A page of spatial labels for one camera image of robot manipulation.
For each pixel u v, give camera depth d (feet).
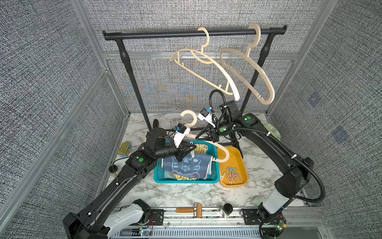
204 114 2.05
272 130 3.33
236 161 3.04
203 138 2.19
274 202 1.84
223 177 2.81
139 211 2.00
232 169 2.92
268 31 1.74
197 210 2.45
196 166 2.44
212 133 2.00
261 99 1.93
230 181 2.74
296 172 1.39
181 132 1.84
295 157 1.44
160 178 2.67
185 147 1.89
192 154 2.14
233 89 1.83
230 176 2.81
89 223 1.24
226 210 2.25
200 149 2.90
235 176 2.81
